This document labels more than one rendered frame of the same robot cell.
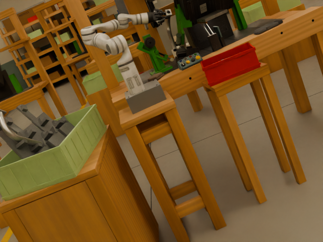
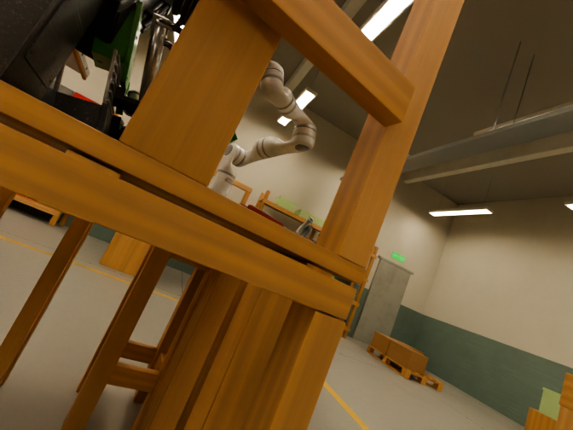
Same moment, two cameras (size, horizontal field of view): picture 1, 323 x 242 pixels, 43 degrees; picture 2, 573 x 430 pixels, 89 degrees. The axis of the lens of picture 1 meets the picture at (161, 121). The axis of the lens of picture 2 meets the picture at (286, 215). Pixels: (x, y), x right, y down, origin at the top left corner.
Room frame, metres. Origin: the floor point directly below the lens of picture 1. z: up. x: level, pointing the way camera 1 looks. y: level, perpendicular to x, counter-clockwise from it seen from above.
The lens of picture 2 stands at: (3.71, -0.16, 0.80)
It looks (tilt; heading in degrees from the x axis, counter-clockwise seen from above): 10 degrees up; 157
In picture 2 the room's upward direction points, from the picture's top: 23 degrees clockwise
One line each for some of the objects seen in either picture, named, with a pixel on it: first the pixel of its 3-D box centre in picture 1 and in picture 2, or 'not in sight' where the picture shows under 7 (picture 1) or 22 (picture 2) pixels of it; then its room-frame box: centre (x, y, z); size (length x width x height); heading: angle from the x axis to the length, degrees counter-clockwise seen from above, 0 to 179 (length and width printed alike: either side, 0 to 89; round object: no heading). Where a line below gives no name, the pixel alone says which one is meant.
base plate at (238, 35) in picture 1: (204, 51); not in sight; (2.91, -0.49, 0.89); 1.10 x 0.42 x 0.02; 94
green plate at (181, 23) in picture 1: (182, 18); (118, 43); (2.84, -0.42, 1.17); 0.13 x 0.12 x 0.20; 94
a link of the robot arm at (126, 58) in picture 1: (120, 51); (232, 161); (2.30, 0.05, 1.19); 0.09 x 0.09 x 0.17; 20
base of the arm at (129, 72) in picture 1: (131, 78); (218, 191); (2.30, 0.05, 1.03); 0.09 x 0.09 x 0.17; 4
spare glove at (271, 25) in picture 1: (266, 27); not in sight; (2.66, -0.89, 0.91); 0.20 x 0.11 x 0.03; 97
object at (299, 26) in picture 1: (220, 63); not in sight; (2.63, -0.51, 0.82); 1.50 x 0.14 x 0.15; 94
